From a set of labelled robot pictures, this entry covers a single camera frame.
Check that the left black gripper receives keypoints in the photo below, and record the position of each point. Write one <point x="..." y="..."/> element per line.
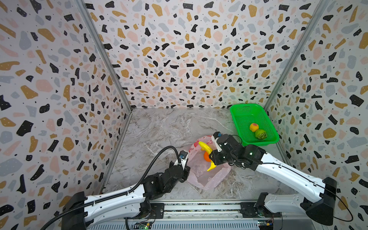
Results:
<point x="185" y="171"/>

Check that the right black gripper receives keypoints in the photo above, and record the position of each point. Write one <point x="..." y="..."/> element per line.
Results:
<point x="216" y="156"/>

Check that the orange tangerine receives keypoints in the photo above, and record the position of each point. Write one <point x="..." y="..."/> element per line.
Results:
<point x="206" y="157"/>

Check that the yellow banana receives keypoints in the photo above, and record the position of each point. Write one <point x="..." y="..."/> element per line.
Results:
<point x="208" y="149"/>

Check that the peach yellow red fruit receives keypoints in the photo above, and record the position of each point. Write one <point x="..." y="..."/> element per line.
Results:
<point x="254" y="127"/>

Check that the green fruit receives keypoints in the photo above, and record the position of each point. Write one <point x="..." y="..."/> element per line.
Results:
<point x="261" y="134"/>

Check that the green plastic basket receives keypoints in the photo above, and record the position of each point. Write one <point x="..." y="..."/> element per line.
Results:
<point x="244" y="115"/>

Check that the pink plastic bag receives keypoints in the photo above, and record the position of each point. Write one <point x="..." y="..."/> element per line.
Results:
<point x="199" y="176"/>

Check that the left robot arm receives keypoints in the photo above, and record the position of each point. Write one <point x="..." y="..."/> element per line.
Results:
<point x="83" y="212"/>

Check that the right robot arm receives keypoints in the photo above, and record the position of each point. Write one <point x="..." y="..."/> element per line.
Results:
<point x="315" y="197"/>

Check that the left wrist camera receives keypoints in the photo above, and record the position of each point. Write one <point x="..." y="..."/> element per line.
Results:
<point x="183" y="155"/>

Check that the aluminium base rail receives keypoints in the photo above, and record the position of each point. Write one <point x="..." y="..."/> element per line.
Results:
<point x="215" y="215"/>

